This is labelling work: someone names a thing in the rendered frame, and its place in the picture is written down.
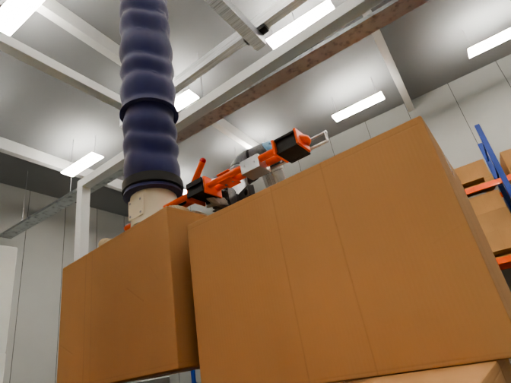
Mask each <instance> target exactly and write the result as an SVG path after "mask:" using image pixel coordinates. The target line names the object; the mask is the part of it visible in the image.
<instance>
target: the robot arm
mask: <svg viewBox="0 0 511 383"><path fill-rule="evenodd" d="M270 149H272V146H271V141H266V142H263V143H261V144H259V145H256V146H254V147H251V148H250V149H248V150H245V151H243V152H242V153H241V154H239V155H238V156H237V157H236V158H235V159H234V160H233V162H232V163H231V165H230V168H229V170H232V169H234V168H236V167H238V166H240V162H242V161H244V160H246V159H248V158H249V157H251V156H253V155H255V154H259V155H260V154H263V153H264V152H266V151H268V150H270ZM262 179H263V181H264V183H265V187H266V188H267V187H270V186H272V185H274V184H276V183H278V182H280V181H282V180H285V179H286V177H285V175H284V172H283V169H282V168H281V166H279V167H277V168H275V169H273V170H271V172H270V173H268V174H266V175H264V176H262ZM221 193H222V198H215V197H210V198H206V199H207V200H208V201H209V202H210V204H209V205H208V206H207V207H206V208H210V207H212V208H213V209H214V210H213V212H217V211H218V210H221V209H223V208H225V207H228V206H230V205H232V204H234V203H236V202H238V201H240V200H243V199H244V198H247V197H249V196H250V195H253V194H255V189H254V185H249V184H248V180H247V178H245V179H243V180H241V183H240V184H238V185H235V186H234V187H232V188H228V187H226V188H224V190H221Z"/></svg>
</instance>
